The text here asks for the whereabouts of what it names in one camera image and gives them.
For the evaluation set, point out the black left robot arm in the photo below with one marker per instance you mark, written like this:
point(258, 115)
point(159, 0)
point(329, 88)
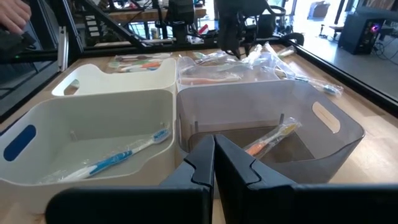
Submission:
point(180, 15)

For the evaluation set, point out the black computer tower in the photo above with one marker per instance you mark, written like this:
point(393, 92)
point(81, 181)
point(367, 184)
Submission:
point(354, 34)

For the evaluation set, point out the smoky brown translucent bin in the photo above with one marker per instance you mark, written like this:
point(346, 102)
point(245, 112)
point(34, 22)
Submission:
point(248, 102)

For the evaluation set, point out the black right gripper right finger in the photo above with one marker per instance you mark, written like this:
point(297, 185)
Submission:
point(264, 202)

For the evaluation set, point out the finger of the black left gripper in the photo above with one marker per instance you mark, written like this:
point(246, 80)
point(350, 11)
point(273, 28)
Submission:
point(227, 42)
point(237, 43)

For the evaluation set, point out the silver aluminium extrusion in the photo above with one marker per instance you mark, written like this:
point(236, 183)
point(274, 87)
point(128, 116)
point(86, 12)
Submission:
point(63, 46)

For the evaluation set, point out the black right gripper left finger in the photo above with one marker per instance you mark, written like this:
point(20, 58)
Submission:
point(174, 202)

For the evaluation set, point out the black handheld device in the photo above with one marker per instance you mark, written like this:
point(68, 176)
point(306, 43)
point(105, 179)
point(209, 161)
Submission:
point(12, 43)

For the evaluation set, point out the purple toothbrush in wrapper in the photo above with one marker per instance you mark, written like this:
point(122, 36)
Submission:
point(136, 57)

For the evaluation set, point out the person's hand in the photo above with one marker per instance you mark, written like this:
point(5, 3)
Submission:
point(14, 14)

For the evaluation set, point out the clear plastic bin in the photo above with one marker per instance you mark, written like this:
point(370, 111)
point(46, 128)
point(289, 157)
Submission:
point(186, 67)

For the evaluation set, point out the grey plastic bin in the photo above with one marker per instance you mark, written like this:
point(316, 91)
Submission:
point(93, 109)

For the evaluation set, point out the wooden background table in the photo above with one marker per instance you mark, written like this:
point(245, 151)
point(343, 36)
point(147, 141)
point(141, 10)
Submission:
point(146, 15)

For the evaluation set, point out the cardboard box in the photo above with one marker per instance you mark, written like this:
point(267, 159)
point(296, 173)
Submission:
point(318, 9)

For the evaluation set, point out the white plastic bin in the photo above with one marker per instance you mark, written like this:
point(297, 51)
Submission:
point(124, 82)

